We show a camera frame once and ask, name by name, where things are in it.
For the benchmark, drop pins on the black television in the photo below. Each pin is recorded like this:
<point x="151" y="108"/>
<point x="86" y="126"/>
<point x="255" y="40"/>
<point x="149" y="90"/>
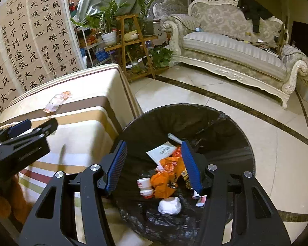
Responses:
<point x="299" y="36"/>

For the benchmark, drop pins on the white snack wrapper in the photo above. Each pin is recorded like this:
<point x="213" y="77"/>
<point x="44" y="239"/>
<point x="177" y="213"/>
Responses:
<point x="200" y="200"/>

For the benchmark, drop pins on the small leafy floor plant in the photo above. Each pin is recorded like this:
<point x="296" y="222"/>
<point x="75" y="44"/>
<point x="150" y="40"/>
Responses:
<point x="161" y="56"/>

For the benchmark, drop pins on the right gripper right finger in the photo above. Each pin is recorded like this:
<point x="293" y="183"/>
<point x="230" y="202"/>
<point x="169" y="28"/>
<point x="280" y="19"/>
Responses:
<point x="256" y="220"/>

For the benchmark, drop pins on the orange plastic bag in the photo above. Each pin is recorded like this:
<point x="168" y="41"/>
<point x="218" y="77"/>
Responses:
<point x="164" y="181"/>

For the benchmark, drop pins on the clutter on sofa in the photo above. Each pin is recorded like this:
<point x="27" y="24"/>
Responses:
<point x="272" y="37"/>

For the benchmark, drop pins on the teal white tube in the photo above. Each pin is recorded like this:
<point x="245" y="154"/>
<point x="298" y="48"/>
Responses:
<point x="174" y="138"/>

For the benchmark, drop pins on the calligraphy wall scroll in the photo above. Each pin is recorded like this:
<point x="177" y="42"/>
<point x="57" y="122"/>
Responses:
<point x="37" y="44"/>

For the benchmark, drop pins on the white metal shelf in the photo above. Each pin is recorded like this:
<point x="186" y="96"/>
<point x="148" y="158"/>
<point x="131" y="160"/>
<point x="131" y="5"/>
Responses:
<point x="92" y="47"/>

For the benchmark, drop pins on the small white yogurt bottle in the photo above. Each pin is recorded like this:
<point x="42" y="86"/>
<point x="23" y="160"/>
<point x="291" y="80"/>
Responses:
<point x="146" y="190"/>

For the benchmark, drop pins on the tall green plant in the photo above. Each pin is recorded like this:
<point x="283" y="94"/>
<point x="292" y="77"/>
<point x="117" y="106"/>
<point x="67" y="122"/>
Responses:
<point x="146" y="21"/>

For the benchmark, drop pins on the black lined trash bin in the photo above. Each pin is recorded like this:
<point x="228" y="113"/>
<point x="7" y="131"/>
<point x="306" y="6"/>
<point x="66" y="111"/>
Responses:
<point x="210" y="133"/>

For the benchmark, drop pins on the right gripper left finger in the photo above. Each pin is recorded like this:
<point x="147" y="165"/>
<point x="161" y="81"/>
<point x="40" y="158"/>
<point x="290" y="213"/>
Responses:
<point x="52" y="218"/>

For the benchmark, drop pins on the black jacket on sofa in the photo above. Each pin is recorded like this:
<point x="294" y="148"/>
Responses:
<point x="254" y="11"/>

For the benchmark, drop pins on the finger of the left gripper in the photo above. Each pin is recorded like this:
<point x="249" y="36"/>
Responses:
<point x="45" y="129"/>
<point x="14" y="130"/>

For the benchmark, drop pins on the white bag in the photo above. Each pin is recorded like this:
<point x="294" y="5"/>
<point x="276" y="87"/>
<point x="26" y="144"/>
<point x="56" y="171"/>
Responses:
<point x="170" y="206"/>

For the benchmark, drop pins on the striped tablecloth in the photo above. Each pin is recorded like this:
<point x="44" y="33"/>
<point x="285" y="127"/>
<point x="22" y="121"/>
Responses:
<point x="101" y="105"/>

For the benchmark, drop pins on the wooden plant stand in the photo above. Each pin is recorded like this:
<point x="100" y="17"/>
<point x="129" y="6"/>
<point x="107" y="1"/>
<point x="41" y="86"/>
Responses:
<point x="133" y="54"/>

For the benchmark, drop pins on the potted plant white pot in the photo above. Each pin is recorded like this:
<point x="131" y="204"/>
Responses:
<point x="103" y="21"/>

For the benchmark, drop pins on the pink white wrapper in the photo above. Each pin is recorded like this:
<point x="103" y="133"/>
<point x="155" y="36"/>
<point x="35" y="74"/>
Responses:
<point x="56" y="101"/>

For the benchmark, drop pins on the ornate white sofa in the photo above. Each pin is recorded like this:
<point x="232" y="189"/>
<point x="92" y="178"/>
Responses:
<point x="206" y="37"/>

